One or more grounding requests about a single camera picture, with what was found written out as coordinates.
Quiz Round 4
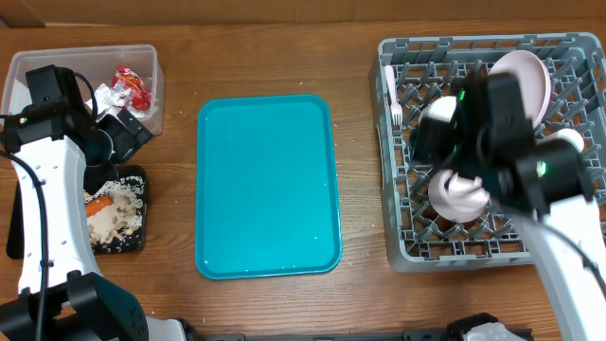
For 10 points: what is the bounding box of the white tissue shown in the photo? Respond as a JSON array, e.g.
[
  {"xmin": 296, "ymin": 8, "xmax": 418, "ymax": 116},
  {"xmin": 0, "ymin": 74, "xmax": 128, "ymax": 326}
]
[{"xmin": 94, "ymin": 83, "xmax": 148, "ymax": 118}]

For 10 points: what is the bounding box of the white bowl with rice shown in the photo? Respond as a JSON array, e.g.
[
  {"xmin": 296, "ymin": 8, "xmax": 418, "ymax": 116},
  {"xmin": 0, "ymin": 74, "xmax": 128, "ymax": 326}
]
[{"xmin": 419, "ymin": 96, "xmax": 457, "ymax": 124}]

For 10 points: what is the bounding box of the pink round plate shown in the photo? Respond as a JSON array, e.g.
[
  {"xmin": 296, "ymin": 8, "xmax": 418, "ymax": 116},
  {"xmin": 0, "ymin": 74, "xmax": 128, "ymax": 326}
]
[{"xmin": 489, "ymin": 50, "xmax": 551, "ymax": 128}]

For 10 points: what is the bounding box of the pink bowl with peanuts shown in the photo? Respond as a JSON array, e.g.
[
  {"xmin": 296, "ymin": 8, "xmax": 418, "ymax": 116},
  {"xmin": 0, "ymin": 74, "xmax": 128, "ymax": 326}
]
[{"xmin": 428, "ymin": 170, "xmax": 490, "ymax": 223}]

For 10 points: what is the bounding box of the red snack wrapper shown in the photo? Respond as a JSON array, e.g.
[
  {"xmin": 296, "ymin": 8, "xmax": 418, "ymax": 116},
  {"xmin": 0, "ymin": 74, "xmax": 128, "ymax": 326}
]
[{"xmin": 112, "ymin": 66, "xmax": 152, "ymax": 111}]

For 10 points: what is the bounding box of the white paper cup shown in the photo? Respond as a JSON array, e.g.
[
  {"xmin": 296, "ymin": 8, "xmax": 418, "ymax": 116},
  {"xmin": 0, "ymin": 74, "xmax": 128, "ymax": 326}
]
[{"xmin": 537, "ymin": 128, "xmax": 585, "ymax": 153}]

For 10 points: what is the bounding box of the white plastic fork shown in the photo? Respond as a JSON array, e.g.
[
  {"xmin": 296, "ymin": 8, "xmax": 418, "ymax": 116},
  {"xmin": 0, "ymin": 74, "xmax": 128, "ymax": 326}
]
[{"xmin": 383, "ymin": 65, "xmax": 403, "ymax": 125}]

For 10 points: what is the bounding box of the orange carrot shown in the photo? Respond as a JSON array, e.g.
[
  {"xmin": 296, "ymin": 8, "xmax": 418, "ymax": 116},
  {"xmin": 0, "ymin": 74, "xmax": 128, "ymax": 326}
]
[{"xmin": 84, "ymin": 196, "xmax": 113, "ymax": 218}]

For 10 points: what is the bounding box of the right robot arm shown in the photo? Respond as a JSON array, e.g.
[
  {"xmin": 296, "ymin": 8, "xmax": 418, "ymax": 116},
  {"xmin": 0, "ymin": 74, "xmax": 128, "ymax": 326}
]
[{"xmin": 411, "ymin": 73, "xmax": 605, "ymax": 340}]

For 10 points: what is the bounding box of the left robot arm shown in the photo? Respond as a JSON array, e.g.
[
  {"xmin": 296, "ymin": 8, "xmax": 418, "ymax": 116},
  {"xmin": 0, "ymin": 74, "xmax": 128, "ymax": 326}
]
[{"xmin": 1, "ymin": 64, "xmax": 197, "ymax": 340}]

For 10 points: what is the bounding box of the grey dishwasher rack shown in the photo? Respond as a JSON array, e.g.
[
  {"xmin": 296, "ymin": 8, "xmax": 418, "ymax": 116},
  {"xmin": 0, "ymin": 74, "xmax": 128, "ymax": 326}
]
[{"xmin": 369, "ymin": 32, "xmax": 605, "ymax": 272}]

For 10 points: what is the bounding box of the clear plastic bin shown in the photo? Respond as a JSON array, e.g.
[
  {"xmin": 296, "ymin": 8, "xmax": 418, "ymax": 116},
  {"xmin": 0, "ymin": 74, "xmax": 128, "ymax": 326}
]
[{"xmin": 1, "ymin": 45, "xmax": 165, "ymax": 135}]

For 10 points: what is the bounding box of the black plastic tray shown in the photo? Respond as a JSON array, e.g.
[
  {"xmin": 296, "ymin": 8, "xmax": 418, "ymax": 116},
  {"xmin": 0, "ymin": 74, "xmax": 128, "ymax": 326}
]
[{"xmin": 6, "ymin": 164, "xmax": 149, "ymax": 260}]

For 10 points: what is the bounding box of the pile of peanuts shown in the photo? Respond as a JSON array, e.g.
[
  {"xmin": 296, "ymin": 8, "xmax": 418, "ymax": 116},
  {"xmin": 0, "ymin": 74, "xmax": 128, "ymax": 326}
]
[{"xmin": 86, "ymin": 193, "xmax": 142, "ymax": 244}]

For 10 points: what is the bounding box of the spilled white rice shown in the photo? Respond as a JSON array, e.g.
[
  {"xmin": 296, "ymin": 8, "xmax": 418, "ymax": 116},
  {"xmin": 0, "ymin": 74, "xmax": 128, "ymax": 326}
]
[{"xmin": 83, "ymin": 176, "xmax": 144, "ymax": 251}]

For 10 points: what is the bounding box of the teal serving tray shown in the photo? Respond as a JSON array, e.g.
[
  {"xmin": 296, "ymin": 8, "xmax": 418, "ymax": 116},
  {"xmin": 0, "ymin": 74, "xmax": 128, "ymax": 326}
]
[{"xmin": 194, "ymin": 94, "xmax": 343, "ymax": 280}]

